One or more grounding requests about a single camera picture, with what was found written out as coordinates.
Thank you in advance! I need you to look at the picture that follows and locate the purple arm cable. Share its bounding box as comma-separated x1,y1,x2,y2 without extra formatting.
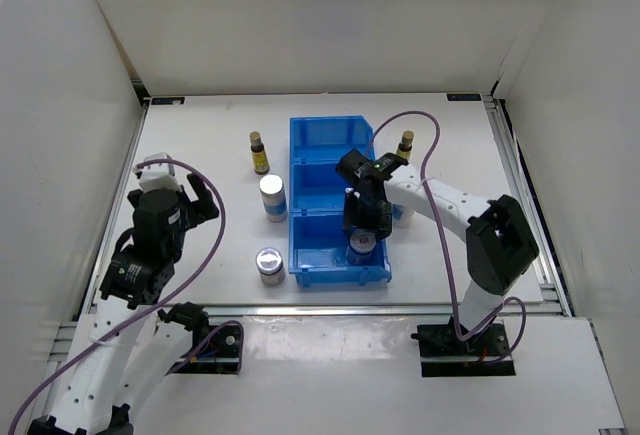
7,158,229,435
367,111,528,364

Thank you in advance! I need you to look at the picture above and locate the front aluminium frame rail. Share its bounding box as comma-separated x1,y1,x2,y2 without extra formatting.
204,304,452,317

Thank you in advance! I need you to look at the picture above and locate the left aluminium frame rail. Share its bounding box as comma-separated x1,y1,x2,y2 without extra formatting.
70,75,149,322

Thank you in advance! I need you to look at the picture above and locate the white blue tall jar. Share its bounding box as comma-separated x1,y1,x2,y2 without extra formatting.
259,174,288,223
392,204,415,227

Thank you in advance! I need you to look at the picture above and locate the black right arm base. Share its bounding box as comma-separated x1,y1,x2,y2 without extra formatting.
411,323,516,378

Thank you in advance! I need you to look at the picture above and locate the right brown yellow-label bottle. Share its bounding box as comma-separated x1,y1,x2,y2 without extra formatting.
396,130,414,161

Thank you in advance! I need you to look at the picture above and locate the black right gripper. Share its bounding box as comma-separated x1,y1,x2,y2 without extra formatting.
342,188,393,242

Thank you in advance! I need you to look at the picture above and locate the short silver-lid jar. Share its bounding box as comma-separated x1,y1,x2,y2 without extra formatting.
255,247,286,286

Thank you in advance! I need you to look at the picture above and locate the brown yellow-label bottle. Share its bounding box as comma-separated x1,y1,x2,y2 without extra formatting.
396,130,414,161
249,131,270,175

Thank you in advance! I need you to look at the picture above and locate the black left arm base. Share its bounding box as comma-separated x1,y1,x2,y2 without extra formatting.
168,320,245,375

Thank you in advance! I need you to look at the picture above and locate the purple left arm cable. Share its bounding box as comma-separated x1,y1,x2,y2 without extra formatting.
7,158,229,435

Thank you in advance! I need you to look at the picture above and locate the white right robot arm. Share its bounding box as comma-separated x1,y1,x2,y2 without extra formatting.
336,149,539,355

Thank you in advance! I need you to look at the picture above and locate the short red-label jar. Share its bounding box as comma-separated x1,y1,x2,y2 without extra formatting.
346,229,377,265

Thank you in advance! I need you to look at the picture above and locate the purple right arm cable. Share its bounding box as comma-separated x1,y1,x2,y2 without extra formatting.
367,111,528,364

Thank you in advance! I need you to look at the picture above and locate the blue plastic divided bin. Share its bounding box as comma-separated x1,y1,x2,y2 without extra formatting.
288,116,392,288

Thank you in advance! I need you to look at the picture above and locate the left brown yellow-label bottle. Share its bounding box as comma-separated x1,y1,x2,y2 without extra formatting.
249,131,270,175

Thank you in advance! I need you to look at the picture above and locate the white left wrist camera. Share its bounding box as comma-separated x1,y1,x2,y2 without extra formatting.
133,152,182,192

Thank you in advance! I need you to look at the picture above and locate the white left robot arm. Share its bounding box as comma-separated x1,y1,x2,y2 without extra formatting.
28,167,226,434

